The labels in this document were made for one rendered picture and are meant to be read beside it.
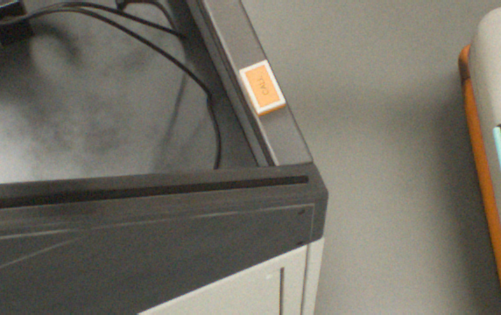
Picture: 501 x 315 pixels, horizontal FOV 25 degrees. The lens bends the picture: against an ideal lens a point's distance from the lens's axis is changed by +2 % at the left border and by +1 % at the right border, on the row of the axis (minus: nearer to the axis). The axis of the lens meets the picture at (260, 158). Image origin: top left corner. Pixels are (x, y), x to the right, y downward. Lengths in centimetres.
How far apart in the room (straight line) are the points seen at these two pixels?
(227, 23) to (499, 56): 84
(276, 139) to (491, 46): 88
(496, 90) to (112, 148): 85
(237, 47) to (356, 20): 109
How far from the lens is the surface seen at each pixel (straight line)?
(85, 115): 127
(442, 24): 224
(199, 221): 100
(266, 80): 112
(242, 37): 116
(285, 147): 111
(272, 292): 139
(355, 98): 216
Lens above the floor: 199
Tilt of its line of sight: 70 degrees down
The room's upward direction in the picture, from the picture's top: 2 degrees counter-clockwise
